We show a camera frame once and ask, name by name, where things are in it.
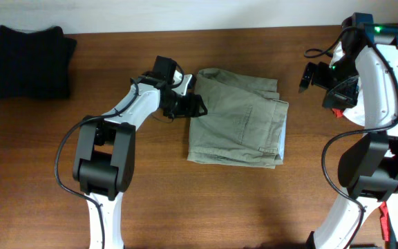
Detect khaki green shorts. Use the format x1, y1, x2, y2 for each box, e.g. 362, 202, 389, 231
187, 68, 289, 169

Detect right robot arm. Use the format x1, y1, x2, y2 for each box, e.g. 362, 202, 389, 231
299, 12, 398, 248

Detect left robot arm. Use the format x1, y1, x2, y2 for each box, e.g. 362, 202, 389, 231
73, 56, 207, 248

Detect folded black garment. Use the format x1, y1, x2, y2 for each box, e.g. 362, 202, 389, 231
0, 25, 77, 100

